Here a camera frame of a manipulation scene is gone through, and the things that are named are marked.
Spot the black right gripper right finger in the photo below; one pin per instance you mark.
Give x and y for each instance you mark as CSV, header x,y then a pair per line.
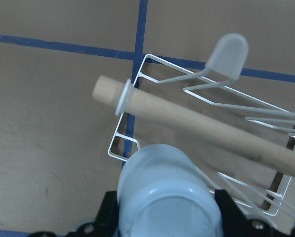
x,y
236,224

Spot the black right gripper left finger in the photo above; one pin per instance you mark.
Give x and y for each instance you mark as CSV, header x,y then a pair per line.
x,y
106,221

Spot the light blue plastic cup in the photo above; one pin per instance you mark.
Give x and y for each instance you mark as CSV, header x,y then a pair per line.
x,y
161,194

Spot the wooden rack dowel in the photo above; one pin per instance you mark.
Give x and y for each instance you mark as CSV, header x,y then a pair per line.
x,y
201,128

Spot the white wire drying rack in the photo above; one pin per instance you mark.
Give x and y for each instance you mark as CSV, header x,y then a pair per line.
x,y
221,71

